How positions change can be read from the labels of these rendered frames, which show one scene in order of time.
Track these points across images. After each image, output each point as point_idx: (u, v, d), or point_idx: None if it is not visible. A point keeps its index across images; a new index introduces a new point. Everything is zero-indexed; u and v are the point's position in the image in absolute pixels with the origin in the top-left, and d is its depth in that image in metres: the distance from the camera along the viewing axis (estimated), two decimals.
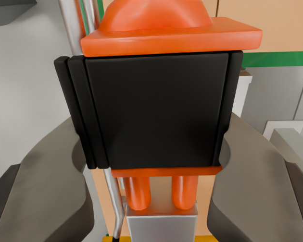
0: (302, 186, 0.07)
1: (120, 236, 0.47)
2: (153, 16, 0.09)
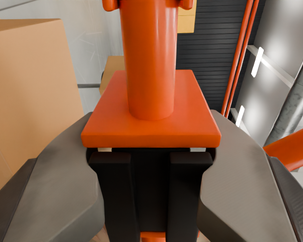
0: (284, 179, 0.07)
1: None
2: None
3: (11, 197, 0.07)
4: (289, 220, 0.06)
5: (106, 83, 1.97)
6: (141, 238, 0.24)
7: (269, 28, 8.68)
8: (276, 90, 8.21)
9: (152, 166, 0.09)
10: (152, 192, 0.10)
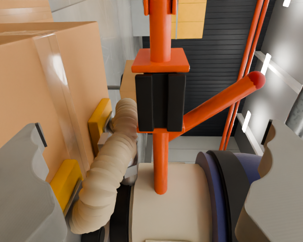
0: None
1: None
2: None
3: None
4: None
5: (125, 85, 2.11)
6: (151, 170, 0.36)
7: (276, 35, 8.77)
8: (283, 95, 8.24)
9: (160, 82, 0.20)
10: (160, 99, 0.21)
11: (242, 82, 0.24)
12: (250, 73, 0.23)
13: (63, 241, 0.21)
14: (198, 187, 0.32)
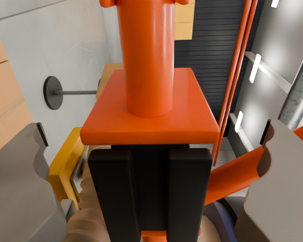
0: None
1: None
2: None
3: None
4: None
5: (102, 90, 2.00)
6: (142, 238, 0.24)
7: (266, 35, 8.81)
8: (274, 95, 8.27)
9: (152, 163, 0.09)
10: (152, 190, 0.10)
11: None
12: None
13: None
14: None
